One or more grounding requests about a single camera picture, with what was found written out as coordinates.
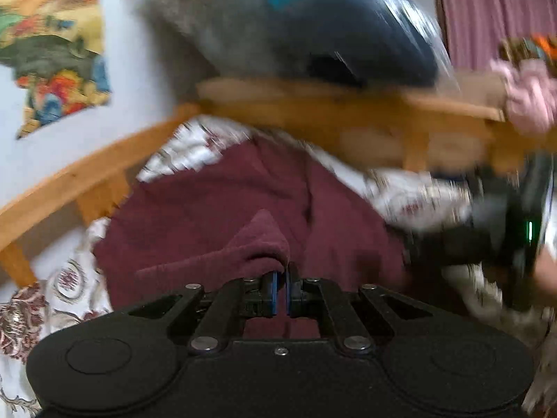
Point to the plastic-wrapped dark bundle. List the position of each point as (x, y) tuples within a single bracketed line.
[(304, 21)]

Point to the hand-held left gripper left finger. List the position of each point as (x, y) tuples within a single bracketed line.
[(272, 292)]

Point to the maroon cloth garment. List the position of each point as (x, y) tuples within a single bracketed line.
[(209, 209)]

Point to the purple curtain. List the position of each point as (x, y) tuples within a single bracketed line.
[(491, 13)]

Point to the floral wall poster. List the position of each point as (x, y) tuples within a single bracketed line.
[(52, 48)]

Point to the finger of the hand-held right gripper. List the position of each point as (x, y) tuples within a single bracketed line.
[(439, 244)]

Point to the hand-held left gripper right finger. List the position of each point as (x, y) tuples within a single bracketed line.
[(289, 291)]

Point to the pink cloth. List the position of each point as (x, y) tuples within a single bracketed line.
[(528, 96)]

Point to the orange patterned object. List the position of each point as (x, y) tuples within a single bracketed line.
[(528, 47)]

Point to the floral white bedspread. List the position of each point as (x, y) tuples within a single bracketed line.
[(65, 270)]

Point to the wooden bed frame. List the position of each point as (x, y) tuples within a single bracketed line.
[(304, 113)]

